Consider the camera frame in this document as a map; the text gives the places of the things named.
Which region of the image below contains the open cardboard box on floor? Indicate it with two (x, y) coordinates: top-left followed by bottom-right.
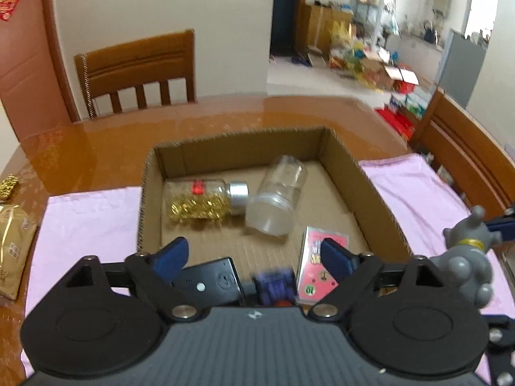
(362, 58), (419, 89)

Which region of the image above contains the clear plastic jar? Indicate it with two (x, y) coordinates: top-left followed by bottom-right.
(245, 155), (308, 236)

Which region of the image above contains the blue and black toy car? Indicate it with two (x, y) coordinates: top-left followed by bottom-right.
(251, 267), (298, 308)

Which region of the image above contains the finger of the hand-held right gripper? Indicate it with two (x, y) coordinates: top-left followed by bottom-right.
(483, 314), (515, 386)
(485, 207), (515, 246)

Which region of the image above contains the wooden chair with grooved back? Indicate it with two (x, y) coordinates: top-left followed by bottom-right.
(408, 86), (515, 218)

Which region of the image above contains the stack of red boxes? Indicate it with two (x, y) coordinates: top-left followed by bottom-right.
(374, 106), (415, 141)

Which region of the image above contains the wooden chair with slatted back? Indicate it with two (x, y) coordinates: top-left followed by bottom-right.
(74, 29), (198, 119)

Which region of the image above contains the yellow plastic bag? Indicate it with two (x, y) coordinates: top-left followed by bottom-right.
(328, 22), (355, 51)

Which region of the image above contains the gold ornament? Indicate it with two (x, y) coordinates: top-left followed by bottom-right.
(0, 174), (20, 202)

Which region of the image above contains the dark blue door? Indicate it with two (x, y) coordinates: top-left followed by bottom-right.
(270, 0), (310, 58)

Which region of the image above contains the brown cardboard box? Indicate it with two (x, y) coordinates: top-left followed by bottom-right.
(136, 126), (413, 290)

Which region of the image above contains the white kitchen counter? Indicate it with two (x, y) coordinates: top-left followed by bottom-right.
(386, 32), (443, 81)

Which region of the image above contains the grey refrigerator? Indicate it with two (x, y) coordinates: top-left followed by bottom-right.
(435, 29), (487, 109)

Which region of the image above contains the black handheld device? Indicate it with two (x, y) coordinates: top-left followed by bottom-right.
(171, 256), (246, 307)

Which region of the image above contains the brown wooden door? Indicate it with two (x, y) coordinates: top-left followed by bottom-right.
(0, 0), (81, 141)

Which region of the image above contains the wooden cabinet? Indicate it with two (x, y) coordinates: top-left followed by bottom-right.
(304, 4), (355, 55)

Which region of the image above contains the grey toy figure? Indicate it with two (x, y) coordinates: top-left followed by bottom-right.
(430, 205), (503, 310)

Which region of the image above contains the gold tissue pack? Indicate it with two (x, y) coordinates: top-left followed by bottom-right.
(0, 204), (39, 300)

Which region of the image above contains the pink towel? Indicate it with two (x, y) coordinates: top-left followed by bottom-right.
(20, 153), (515, 386)

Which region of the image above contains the bottle of gold capsules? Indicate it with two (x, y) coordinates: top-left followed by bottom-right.
(163, 179), (250, 223)

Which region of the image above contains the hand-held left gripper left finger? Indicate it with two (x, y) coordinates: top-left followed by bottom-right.
(60, 236), (200, 322)

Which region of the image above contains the pink card box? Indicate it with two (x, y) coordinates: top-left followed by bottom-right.
(295, 226), (350, 305)

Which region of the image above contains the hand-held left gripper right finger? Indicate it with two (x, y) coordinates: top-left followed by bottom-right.
(308, 237), (446, 322)

